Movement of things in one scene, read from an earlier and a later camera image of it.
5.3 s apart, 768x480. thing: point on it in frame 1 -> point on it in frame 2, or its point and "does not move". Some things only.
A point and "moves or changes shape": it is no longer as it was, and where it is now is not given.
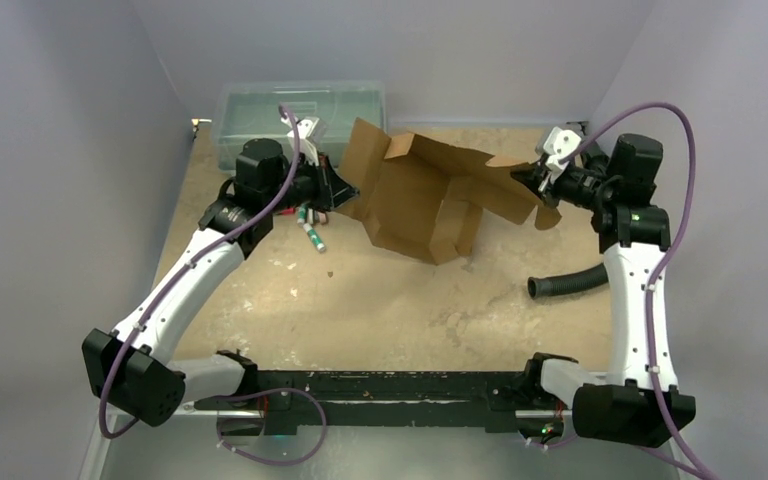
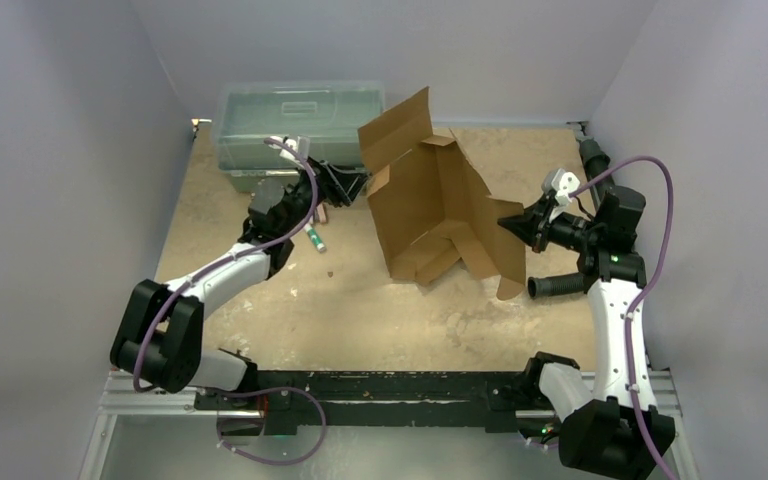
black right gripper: (544, 183) -> (542, 225)
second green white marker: (315, 240) does not move
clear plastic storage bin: (244, 111) does not move
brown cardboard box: (429, 200) moves or changes shape
